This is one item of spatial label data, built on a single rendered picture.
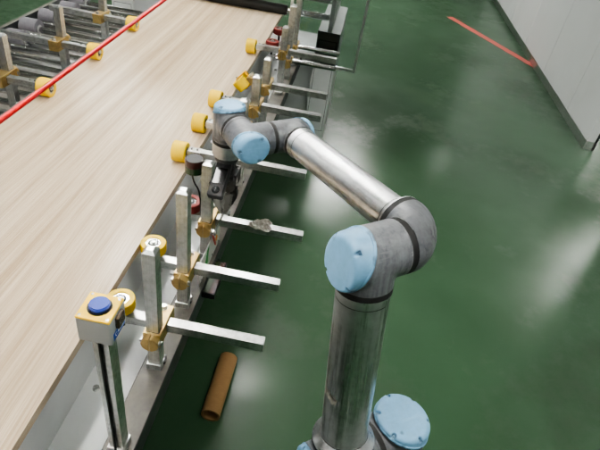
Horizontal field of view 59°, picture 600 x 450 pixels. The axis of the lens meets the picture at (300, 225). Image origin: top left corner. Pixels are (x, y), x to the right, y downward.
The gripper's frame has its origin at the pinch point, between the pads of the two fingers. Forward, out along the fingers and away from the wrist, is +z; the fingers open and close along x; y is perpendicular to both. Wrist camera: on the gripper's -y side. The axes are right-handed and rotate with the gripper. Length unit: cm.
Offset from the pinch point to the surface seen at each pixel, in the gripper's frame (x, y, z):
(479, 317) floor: -127, 80, 101
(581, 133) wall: -249, 337, 95
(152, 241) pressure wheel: 19.3, -10.7, 8.9
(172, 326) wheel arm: 3.5, -36.9, 14.6
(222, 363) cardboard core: -1, 10, 92
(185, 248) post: 6.8, -16.1, 4.0
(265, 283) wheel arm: -18.1, -11.8, 15.7
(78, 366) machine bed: 28, -47, 28
